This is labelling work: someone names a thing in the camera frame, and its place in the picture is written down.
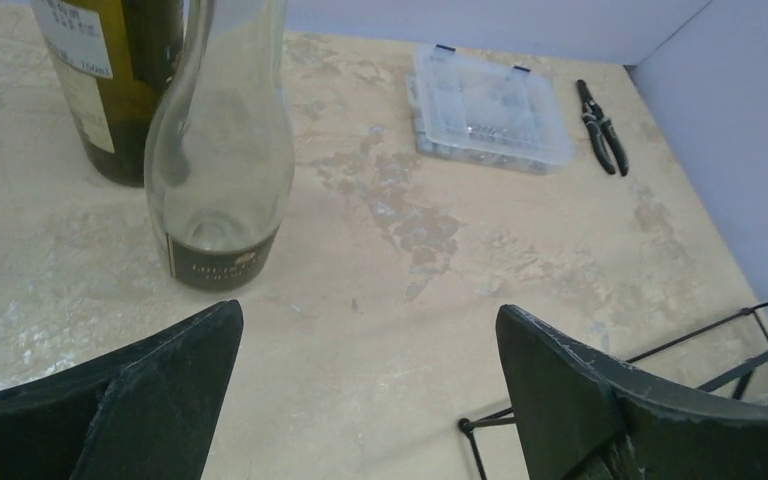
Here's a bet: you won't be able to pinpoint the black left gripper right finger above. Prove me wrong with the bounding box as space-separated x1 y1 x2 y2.
495 305 768 479

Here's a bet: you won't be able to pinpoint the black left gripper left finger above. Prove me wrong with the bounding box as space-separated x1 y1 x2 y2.
0 300 244 479

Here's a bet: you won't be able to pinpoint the tall clear glass bottle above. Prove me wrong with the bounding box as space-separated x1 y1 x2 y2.
144 1 296 292

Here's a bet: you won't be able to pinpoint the green wine bottle back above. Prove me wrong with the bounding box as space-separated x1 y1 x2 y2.
30 0 184 188

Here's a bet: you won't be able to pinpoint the clear plastic organizer box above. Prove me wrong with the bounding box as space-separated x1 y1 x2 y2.
406 45 574 174

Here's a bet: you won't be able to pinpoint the black wire wine rack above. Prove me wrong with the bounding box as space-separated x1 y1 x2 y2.
458 302 768 450

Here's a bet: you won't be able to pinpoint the black handled pliers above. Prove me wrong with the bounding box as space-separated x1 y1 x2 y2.
576 79 629 177

